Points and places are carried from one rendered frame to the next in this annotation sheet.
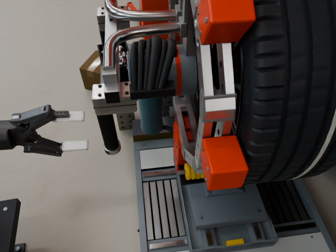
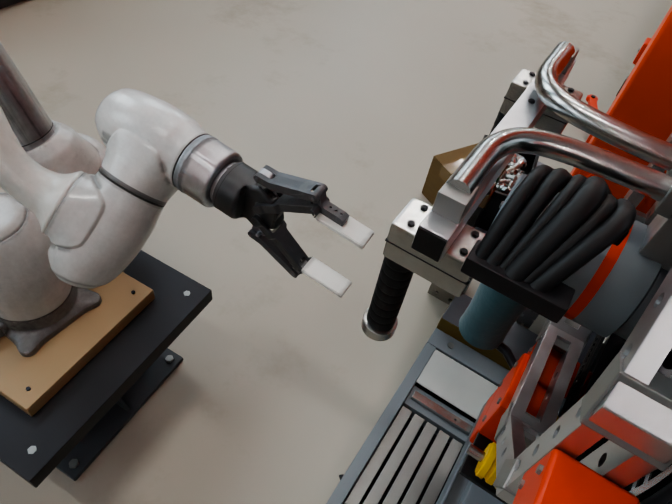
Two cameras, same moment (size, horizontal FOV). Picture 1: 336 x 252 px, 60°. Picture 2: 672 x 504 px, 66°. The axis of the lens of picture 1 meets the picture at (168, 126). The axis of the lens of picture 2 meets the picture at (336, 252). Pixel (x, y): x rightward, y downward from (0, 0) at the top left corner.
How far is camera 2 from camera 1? 0.12 m
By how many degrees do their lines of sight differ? 21
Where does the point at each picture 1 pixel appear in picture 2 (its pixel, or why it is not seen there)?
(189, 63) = (636, 272)
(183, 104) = (567, 335)
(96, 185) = (332, 353)
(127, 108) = (446, 280)
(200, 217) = not seen: outside the picture
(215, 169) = not seen: outside the picture
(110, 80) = (446, 209)
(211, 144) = (566, 475)
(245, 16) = not seen: outside the picture
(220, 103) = (652, 415)
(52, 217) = (240, 350)
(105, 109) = (403, 255)
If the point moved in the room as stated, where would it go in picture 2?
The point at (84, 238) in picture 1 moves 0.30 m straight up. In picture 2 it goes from (258, 417) to (259, 360)
